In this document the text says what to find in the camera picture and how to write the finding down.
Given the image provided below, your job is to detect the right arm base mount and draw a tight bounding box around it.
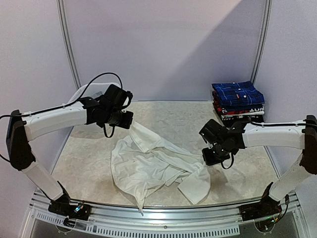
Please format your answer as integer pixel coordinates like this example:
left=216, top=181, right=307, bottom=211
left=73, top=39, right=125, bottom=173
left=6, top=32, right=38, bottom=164
left=238, top=193, right=290, bottom=233

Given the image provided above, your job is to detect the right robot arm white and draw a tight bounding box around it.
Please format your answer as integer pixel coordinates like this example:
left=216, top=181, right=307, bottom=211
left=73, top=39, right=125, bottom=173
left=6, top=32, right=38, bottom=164
left=199, top=115, right=317, bottom=216

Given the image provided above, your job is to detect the wall aluminium profile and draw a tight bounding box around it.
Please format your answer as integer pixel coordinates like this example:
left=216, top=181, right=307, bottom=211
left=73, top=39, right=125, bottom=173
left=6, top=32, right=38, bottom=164
left=250, top=0, right=272, bottom=85
left=56, top=0, right=81, bottom=89

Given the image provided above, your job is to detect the white plastic laundry basket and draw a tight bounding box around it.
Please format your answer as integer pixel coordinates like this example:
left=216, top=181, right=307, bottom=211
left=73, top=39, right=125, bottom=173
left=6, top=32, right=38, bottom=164
left=67, top=82, right=120, bottom=104

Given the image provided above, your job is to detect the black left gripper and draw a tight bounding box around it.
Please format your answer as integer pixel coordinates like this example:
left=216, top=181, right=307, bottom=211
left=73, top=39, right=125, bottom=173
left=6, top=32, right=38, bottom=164
left=106, top=108, right=134, bottom=129

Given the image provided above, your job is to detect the white folded garment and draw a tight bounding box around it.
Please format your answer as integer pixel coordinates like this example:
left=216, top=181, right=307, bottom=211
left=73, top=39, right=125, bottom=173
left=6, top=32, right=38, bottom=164
left=220, top=111, right=264, bottom=118

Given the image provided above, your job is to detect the red black folded garment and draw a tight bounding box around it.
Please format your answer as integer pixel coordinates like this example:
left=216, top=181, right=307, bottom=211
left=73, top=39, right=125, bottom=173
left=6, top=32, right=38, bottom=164
left=211, top=91, right=264, bottom=116

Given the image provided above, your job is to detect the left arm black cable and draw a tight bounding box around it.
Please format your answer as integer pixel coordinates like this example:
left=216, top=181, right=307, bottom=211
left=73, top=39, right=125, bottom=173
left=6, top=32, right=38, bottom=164
left=0, top=72, right=133, bottom=162

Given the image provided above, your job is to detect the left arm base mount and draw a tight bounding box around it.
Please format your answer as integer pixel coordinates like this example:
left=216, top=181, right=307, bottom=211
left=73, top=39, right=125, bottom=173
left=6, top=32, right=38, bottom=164
left=48, top=196, right=92, bottom=228

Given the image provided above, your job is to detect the blue plaid shirt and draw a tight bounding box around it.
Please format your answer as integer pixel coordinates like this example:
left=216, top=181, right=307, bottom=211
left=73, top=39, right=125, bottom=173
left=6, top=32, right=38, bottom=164
left=212, top=81, right=265, bottom=107

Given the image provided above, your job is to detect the right wall aluminium profile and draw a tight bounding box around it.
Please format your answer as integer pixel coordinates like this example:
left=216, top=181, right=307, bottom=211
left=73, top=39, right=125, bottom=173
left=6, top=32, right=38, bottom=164
left=250, top=0, right=272, bottom=85

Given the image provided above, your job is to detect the white cloth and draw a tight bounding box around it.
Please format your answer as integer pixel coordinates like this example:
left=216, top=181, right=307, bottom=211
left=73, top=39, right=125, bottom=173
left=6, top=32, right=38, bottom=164
left=110, top=122, right=211, bottom=211

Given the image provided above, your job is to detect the aluminium front rail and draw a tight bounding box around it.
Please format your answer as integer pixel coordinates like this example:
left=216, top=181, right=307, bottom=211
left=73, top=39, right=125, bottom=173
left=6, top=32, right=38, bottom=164
left=22, top=191, right=310, bottom=238

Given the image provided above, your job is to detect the left wall aluminium profile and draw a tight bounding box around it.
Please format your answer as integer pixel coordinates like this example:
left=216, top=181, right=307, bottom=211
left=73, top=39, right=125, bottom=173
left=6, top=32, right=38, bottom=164
left=56, top=0, right=81, bottom=89

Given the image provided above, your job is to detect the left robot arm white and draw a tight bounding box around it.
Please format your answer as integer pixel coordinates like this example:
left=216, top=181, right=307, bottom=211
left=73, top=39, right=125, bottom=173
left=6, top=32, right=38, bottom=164
left=6, top=83, right=133, bottom=215

